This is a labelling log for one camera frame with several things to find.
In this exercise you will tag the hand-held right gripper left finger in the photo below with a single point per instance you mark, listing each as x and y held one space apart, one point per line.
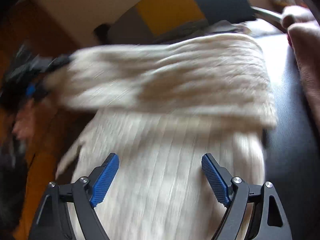
105 180

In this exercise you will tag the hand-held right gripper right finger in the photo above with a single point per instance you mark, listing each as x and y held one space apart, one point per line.
216 178

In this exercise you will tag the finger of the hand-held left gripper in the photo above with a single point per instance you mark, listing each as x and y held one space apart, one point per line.
31 90
53 62

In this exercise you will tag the cream knit sweater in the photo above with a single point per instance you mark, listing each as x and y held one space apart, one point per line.
170 85

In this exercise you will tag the person's left forearm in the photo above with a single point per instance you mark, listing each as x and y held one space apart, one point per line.
23 122

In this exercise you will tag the brown wooden door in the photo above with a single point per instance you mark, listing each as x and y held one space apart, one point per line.
37 30

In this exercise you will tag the dark upright object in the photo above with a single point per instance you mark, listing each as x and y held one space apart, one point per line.
102 32

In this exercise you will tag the person's dark clothing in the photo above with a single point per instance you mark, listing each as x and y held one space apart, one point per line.
10 192

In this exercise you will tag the grey cloth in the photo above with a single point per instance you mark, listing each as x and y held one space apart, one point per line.
195 28

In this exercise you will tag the dusty pink knit sweater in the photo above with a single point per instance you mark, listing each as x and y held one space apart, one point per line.
305 55

